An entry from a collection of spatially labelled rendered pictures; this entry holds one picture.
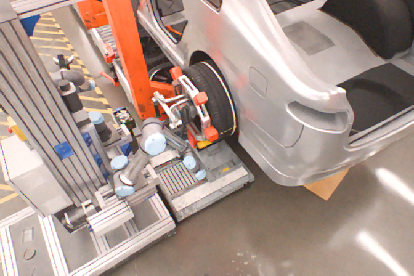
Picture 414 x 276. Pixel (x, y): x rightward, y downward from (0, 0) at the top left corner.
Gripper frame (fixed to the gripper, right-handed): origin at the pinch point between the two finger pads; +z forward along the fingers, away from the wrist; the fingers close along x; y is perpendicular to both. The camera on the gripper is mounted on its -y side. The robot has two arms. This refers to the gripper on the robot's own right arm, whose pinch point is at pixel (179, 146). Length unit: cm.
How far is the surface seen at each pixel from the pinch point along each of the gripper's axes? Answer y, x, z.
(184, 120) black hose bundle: 11.4, -15.1, 6.3
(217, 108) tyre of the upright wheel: 7.2, -39.6, -1.3
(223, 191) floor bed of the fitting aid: -82, -3, -6
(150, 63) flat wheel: -32, -30, 156
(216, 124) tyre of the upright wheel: -2.8, -31.7, -4.5
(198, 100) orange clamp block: 20.9, -31.5, 3.2
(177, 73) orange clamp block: 19, -35, 44
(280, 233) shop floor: -102, -18, -60
